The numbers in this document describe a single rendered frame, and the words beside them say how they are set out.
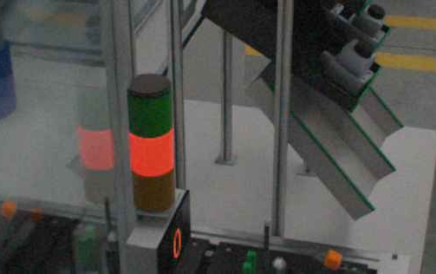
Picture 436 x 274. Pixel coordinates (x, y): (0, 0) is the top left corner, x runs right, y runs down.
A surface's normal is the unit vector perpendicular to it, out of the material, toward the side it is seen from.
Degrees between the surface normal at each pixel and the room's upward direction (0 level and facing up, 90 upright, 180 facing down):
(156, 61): 0
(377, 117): 90
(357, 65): 87
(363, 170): 45
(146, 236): 0
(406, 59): 0
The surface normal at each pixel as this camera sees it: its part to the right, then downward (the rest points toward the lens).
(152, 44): 0.00, -0.85
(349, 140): -0.42, 0.47
